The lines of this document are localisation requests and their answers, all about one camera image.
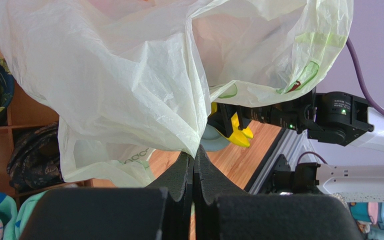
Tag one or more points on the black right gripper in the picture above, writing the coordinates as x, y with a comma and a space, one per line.
231, 118

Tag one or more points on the pale green plastic bag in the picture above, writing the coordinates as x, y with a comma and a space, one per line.
127, 77

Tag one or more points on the grey blue plate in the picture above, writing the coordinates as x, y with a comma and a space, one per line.
212, 140

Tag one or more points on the teal white sock pair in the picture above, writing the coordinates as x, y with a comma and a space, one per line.
12, 219

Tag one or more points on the yellow banana bunch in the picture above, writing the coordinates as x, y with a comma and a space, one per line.
237, 138

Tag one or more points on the aluminium frame rail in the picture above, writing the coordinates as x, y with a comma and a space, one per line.
281, 155

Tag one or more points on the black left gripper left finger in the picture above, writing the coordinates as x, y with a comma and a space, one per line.
159, 211

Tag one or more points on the black rolled sock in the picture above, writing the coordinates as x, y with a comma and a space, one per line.
35, 161

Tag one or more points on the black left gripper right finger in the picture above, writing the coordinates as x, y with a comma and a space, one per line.
223, 211

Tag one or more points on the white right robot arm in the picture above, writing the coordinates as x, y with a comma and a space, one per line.
335, 118

